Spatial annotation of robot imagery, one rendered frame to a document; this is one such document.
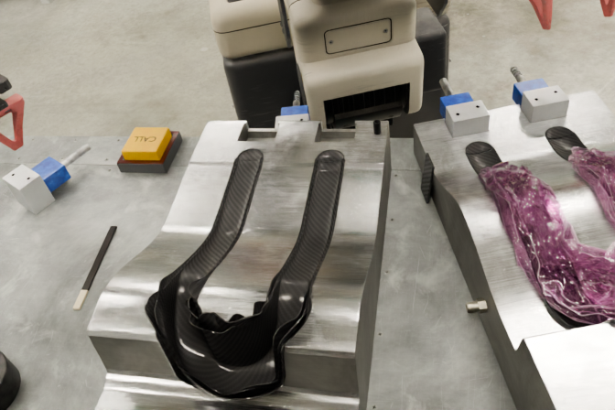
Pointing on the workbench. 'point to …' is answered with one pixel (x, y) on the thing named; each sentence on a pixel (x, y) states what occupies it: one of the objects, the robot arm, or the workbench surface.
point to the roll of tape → (8, 382)
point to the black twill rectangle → (427, 178)
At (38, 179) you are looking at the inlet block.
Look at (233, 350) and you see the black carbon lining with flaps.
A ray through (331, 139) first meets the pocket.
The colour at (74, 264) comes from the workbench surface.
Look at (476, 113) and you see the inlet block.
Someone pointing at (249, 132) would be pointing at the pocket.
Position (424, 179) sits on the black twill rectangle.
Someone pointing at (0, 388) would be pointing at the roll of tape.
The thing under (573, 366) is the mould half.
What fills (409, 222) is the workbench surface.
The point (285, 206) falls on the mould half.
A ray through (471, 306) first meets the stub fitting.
